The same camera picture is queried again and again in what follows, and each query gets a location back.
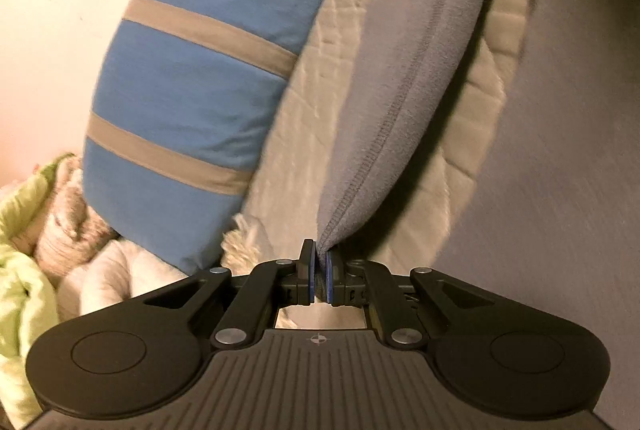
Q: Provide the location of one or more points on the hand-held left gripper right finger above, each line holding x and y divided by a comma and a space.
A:
330, 277

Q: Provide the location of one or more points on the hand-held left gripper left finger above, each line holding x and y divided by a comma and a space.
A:
308, 272

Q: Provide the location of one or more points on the grey fleece garment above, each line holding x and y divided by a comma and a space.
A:
400, 85

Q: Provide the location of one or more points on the white quilted bedspread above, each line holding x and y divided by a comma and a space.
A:
300, 135

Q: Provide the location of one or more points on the white fluffy blanket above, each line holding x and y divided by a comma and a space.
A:
125, 275

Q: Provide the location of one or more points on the blue grey-striped pillow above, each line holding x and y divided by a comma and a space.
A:
200, 100

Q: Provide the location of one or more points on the beige plush cloth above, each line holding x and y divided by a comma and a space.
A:
70, 220

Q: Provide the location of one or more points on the green blanket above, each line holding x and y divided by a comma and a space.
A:
25, 270

